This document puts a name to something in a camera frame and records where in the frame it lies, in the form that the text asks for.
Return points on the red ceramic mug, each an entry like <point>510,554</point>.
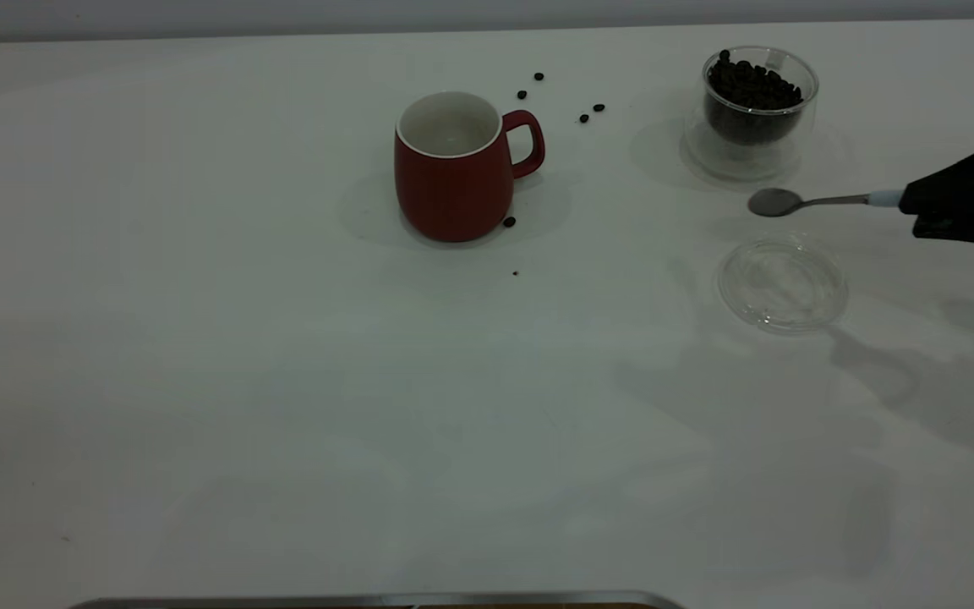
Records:
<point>453,199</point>

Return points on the coffee beans pile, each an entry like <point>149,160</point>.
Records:
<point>753,101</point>

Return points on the clear glass saucer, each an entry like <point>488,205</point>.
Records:
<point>783,288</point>

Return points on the silver metal edge strip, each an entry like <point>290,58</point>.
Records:
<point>369,601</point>

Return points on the double-wall glass cup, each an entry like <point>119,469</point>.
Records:
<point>745,162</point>

